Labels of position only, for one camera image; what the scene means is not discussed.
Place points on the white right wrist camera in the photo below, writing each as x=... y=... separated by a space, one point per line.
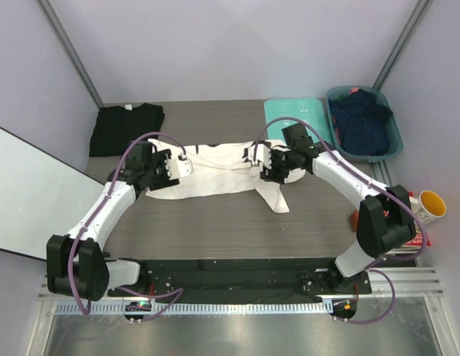
x=259 y=155

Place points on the teal plastic basket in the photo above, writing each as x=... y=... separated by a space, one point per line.
x=396 y=144

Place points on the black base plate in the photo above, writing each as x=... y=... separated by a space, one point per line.
x=254 y=278

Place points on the aluminium rail frame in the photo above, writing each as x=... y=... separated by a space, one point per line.
x=404 y=315

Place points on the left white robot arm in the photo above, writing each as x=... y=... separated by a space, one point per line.
x=76 y=264

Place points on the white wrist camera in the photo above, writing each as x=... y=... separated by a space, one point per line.
x=259 y=155
x=178 y=166

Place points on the white board panel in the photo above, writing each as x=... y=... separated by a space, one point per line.
x=39 y=196

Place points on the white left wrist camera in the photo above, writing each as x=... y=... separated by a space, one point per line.
x=178 y=166

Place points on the folded black t shirt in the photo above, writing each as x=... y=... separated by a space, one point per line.
x=117 y=126

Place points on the dark blue clothes pile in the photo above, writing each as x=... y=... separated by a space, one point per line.
x=359 y=122

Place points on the white yellow floral mug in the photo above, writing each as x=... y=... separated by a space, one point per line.
x=428 y=206

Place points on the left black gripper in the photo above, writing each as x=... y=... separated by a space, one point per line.
x=165 y=182

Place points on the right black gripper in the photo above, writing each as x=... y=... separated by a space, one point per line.
x=273 y=174

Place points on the red book stack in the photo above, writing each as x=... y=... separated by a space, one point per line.
x=412 y=245

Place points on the teal folding board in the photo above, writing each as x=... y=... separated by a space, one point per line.
x=308 y=110

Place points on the white printed t shirt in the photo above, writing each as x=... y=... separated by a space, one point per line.
x=223 y=169

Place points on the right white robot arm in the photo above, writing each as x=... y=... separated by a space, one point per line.
x=385 y=218

